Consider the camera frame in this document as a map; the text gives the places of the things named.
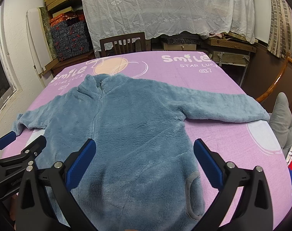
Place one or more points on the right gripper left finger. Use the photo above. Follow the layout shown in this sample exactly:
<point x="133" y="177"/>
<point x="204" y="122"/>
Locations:
<point x="34" y="210"/>

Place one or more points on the checked curtain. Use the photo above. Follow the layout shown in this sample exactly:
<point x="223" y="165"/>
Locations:
<point x="280" y="37"/>

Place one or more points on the wooden bed frame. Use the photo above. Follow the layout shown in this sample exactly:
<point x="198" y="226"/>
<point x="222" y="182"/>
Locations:
<point x="282" y="83"/>

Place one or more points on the blue fleece jacket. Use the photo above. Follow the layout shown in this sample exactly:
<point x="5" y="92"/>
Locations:
<point x="144" y="175"/>

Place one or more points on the white leaning board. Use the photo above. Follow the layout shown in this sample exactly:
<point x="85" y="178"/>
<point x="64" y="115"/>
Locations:
<point x="37" y="40"/>

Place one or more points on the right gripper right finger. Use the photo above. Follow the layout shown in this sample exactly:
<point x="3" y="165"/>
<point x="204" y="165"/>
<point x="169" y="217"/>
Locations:
<point x="254" y="209"/>

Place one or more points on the wicker baskets on shelf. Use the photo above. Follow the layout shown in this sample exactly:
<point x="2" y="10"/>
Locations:
<point x="229" y="50"/>

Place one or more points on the white lace cloth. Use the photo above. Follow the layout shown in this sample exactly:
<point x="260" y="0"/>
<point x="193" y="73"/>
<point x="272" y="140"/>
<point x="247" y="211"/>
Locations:
<point x="109" y="18"/>

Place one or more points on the low brown wooden cabinet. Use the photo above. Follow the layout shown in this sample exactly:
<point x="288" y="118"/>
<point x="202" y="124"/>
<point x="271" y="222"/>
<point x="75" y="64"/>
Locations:
<point x="56" y="66"/>

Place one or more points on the window with white frame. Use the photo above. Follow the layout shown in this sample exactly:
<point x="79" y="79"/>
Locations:
<point x="9" y="85"/>

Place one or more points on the blue patterned storage boxes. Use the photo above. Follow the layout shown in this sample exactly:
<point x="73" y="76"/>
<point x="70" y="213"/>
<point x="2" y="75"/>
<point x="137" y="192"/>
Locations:
<point x="71" y="39"/>

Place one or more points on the grey cushion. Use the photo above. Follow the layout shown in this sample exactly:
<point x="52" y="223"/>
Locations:
<point x="281" y="123"/>

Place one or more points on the dark wooden chair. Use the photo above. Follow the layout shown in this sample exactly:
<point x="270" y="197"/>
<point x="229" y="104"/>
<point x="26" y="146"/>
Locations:
<point x="123" y="44"/>

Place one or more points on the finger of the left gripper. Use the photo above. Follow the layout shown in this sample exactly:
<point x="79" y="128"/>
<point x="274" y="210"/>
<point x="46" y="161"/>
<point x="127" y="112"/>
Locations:
<point x="36" y="147"/>
<point x="7" y="139"/>

